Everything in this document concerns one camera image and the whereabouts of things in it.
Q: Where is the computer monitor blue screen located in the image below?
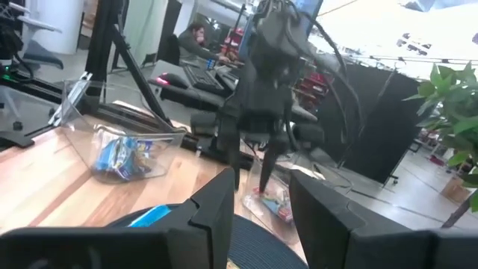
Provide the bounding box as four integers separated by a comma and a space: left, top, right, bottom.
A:
293, 0, 325, 37

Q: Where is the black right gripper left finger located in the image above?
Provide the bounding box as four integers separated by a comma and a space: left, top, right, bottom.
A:
160, 167, 235, 269

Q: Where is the round dark blue woven mat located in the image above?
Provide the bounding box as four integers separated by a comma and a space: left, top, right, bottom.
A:
106, 203, 310, 269

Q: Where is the black partition panel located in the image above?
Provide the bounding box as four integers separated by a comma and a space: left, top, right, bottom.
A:
316, 61, 425, 185

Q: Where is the black keyboard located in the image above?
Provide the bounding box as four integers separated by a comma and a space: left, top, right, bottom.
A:
182, 64, 226, 94

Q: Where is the clear plastic bin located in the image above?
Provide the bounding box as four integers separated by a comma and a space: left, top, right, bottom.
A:
48, 72, 187, 185
241, 155, 303, 240

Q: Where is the green plant in black pot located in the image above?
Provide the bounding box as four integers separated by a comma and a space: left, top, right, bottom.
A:
402, 61, 478, 229

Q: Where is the brown cardboard box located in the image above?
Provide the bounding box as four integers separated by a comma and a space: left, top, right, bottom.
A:
439, 174, 472, 205

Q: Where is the white cylindrical column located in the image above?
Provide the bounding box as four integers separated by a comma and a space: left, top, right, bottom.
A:
25, 0, 85, 56

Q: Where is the grey office chair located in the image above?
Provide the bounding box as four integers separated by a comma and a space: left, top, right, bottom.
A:
20, 14, 65, 71

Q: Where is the person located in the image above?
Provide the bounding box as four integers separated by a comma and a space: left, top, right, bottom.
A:
177, 21, 233, 65

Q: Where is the red storage shelf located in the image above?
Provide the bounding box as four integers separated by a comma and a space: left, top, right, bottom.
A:
293, 69, 332, 113

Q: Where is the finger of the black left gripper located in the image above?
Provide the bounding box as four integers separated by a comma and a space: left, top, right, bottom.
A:
259, 143, 288, 194
223, 137, 242, 191

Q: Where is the black computer mouse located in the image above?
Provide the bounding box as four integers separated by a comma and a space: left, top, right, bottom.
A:
155, 71, 190, 90

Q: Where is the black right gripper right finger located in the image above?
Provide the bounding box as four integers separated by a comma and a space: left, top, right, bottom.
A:
289, 170, 434, 269

